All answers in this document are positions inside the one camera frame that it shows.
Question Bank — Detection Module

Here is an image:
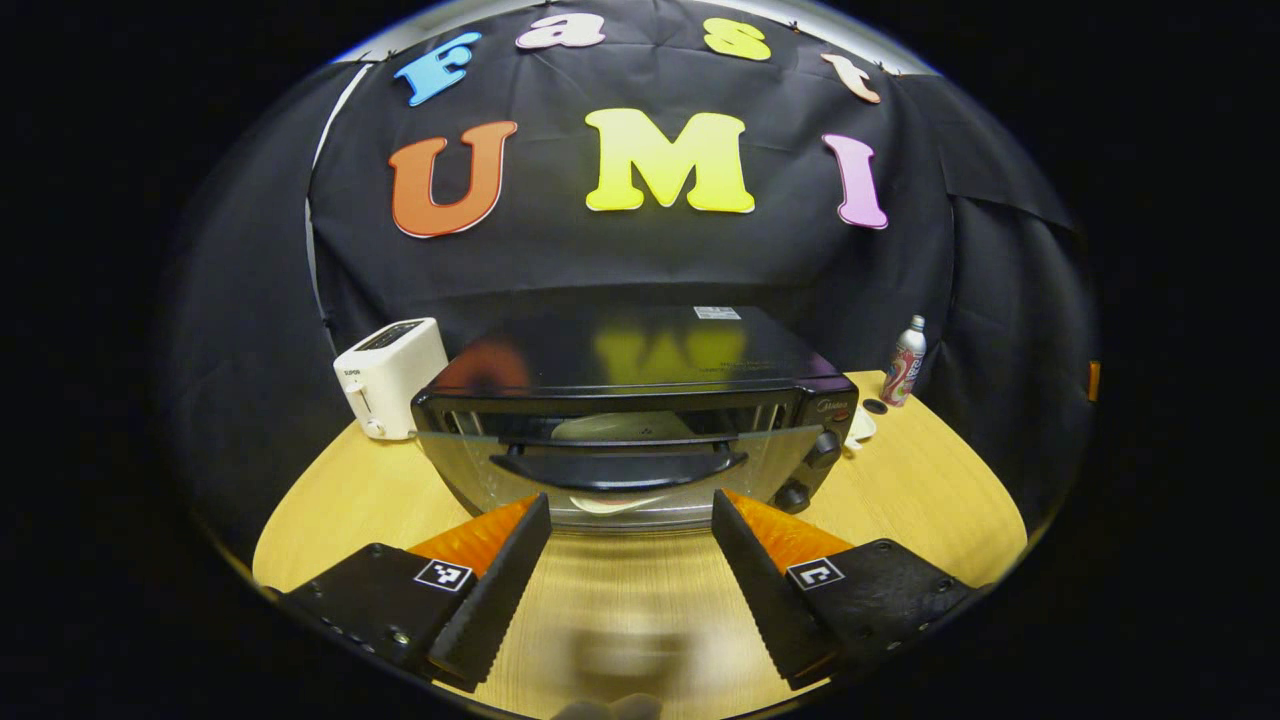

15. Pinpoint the black backdrop cloth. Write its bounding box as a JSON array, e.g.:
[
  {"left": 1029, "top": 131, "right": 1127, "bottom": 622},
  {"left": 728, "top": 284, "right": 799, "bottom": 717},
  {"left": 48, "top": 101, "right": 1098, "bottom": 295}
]
[{"left": 160, "top": 0, "right": 1101, "bottom": 541}]

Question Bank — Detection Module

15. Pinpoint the black electric oven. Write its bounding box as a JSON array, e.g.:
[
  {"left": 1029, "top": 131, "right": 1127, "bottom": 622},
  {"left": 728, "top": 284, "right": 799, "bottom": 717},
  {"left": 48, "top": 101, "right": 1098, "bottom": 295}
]
[{"left": 410, "top": 304, "right": 862, "bottom": 533}]

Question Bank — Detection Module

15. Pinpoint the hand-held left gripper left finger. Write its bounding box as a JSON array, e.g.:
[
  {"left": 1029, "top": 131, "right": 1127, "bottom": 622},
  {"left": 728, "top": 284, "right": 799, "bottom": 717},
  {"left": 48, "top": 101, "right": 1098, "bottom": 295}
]
[{"left": 283, "top": 491, "right": 555, "bottom": 693}]

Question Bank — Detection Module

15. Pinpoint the red and white spray bottle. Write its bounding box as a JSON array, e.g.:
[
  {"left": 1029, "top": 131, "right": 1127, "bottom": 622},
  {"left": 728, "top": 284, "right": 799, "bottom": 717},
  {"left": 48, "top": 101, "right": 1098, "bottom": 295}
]
[{"left": 879, "top": 314, "right": 929, "bottom": 409}]

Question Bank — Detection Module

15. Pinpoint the white toaster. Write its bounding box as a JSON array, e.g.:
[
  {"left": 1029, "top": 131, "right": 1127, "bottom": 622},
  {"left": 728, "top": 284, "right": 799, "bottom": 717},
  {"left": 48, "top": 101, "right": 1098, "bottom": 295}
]
[{"left": 332, "top": 317, "right": 450, "bottom": 442}]

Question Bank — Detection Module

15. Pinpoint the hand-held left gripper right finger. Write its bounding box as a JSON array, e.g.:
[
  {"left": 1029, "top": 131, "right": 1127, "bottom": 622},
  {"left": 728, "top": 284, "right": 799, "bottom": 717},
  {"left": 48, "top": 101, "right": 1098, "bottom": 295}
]
[{"left": 710, "top": 488, "right": 981, "bottom": 693}]

